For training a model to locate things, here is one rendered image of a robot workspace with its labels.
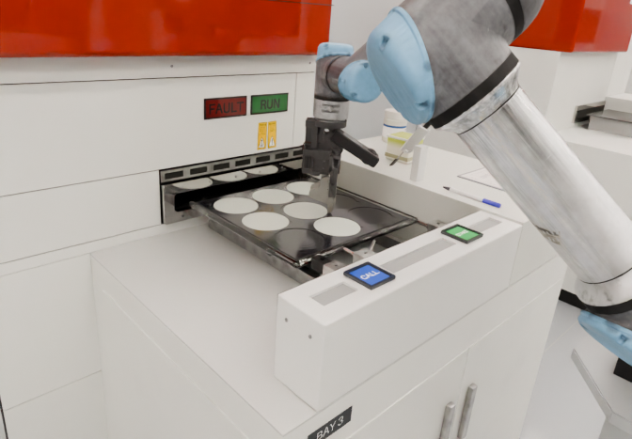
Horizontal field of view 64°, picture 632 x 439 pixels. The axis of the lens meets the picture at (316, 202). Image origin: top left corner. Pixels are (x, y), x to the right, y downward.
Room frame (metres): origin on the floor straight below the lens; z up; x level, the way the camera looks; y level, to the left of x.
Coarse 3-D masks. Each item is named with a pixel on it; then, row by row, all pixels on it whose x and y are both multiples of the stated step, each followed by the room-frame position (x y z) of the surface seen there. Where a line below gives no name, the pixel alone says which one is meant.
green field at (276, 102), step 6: (264, 96) 1.25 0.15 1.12; (270, 96) 1.26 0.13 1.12; (276, 96) 1.28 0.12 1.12; (282, 96) 1.29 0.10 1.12; (258, 102) 1.24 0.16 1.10; (264, 102) 1.25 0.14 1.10; (270, 102) 1.26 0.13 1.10; (276, 102) 1.28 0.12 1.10; (282, 102) 1.29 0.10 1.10; (252, 108) 1.23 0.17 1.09; (258, 108) 1.24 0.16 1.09; (264, 108) 1.25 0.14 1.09; (270, 108) 1.26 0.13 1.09; (276, 108) 1.28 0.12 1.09; (282, 108) 1.29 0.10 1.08
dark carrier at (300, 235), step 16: (208, 208) 1.04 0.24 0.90; (272, 208) 1.07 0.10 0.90; (336, 208) 1.10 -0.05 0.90; (352, 208) 1.10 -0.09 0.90; (368, 208) 1.11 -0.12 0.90; (384, 208) 1.12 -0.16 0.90; (240, 224) 0.96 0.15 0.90; (304, 224) 0.99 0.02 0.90; (368, 224) 1.02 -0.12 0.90; (384, 224) 1.02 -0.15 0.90; (272, 240) 0.90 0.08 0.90; (288, 240) 0.91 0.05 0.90; (304, 240) 0.91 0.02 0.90; (320, 240) 0.92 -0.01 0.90; (336, 240) 0.92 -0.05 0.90; (304, 256) 0.84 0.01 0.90
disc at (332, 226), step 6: (318, 222) 1.01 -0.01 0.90; (324, 222) 1.01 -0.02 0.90; (330, 222) 1.01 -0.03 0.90; (336, 222) 1.01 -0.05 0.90; (342, 222) 1.02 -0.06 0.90; (348, 222) 1.02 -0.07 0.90; (354, 222) 1.02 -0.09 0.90; (318, 228) 0.97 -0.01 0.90; (324, 228) 0.97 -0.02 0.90; (330, 228) 0.98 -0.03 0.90; (336, 228) 0.98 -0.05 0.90; (342, 228) 0.98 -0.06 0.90; (348, 228) 0.98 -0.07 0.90; (354, 228) 0.98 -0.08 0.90; (330, 234) 0.95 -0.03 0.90; (336, 234) 0.95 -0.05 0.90; (342, 234) 0.95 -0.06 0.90; (348, 234) 0.95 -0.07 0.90; (354, 234) 0.96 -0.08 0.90
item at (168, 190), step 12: (240, 168) 1.21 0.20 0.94; (252, 168) 1.22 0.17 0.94; (264, 168) 1.25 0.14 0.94; (276, 168) 1.27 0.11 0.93; (288, 168) 1.30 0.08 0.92; (180, 180) 1.08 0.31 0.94; (192, 180) 1.10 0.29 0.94; (204, 180) 1.12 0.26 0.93; (216, 180) 1.14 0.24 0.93; (228, 180) 1.17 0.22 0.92; (168, 192) 1.05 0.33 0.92; (180, 192) 1.07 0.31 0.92; (168, 204) 1.05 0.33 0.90; (168, 216) 1.05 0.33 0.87; (180, 216) 1.07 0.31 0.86; (192, 216) 1.09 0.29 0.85
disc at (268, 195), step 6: (258, 192) 1.16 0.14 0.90; (264, 192) 1.17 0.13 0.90; (270, 192) 1.17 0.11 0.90; (276, 192) 1.17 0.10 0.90; (282, 192) 1.18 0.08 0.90; (288, 192) 1.18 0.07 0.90; (258, 198) 1.12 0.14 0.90; (264, 198) 1.12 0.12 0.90; (270, 198) 1.13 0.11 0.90; (276, 198) 1.13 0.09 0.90; (282, 198) 1.13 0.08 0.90; (288, 198) 1.13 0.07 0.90
